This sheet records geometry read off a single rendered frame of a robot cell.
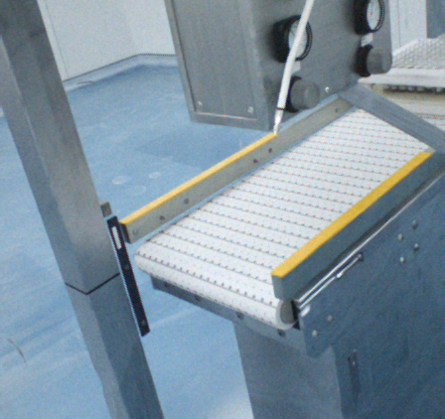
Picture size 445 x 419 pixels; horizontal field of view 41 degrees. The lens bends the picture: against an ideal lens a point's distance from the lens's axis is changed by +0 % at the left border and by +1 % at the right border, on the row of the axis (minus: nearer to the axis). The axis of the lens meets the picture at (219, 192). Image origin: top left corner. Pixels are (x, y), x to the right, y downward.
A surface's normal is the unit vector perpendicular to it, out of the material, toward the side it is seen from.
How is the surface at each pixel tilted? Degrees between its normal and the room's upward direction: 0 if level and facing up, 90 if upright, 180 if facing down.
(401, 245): 90
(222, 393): 0
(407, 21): 90
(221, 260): 0
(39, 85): 90
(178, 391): 0
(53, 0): 90
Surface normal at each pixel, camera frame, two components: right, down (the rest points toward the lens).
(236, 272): -0.18, -0.89
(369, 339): 0.72, 0.17
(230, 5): -0.68, 0.42
